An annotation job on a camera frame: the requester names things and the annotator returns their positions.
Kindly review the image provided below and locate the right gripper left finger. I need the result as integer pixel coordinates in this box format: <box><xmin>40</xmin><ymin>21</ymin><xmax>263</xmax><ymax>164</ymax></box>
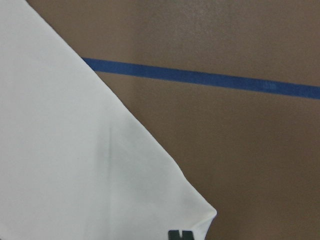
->
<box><xmin>168</xmin><ymin>230</ymin><xmax>180</xmax><ymax>240</ymax></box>

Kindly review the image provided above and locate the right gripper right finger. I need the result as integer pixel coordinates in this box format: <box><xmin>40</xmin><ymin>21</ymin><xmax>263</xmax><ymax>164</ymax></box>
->
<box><xmin>181</xmin><ymin>230</ymin><xmax>194</xmax><ymax>240</ymax></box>

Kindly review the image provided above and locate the white long-sleeve printed shirt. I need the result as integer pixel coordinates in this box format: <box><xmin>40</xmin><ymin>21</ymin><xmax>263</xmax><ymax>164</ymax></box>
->
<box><xmin>0</xmin><ymin>0</ymin><xmax>217</xmax><ymax>240</ymax></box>

